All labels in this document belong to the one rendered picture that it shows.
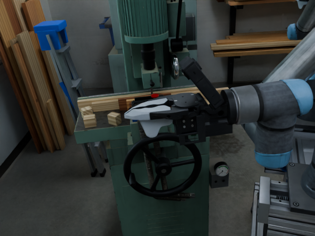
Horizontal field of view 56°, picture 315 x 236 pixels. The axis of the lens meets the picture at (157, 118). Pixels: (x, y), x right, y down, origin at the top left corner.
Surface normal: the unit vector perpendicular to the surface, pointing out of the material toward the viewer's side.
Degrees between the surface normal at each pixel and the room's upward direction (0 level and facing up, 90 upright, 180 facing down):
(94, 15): 90
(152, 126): 86
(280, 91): 39
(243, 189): 0
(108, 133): 90
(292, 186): 0
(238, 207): 0
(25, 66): 88
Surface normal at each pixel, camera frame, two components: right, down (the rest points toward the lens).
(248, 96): 0.00, -0.36
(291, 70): -0.46, -0.02
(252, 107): 0.07, 0.17
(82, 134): 0.10, 0.47
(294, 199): -0.07, -0.87
